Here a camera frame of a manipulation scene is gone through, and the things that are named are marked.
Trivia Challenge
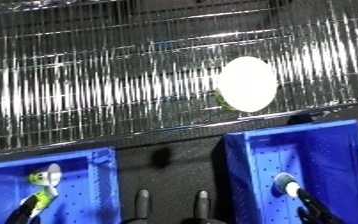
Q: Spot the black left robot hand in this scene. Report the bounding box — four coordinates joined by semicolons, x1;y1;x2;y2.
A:
3;194;44;224

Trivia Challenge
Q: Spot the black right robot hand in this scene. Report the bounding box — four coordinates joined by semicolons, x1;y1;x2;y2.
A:
296;188;350;224

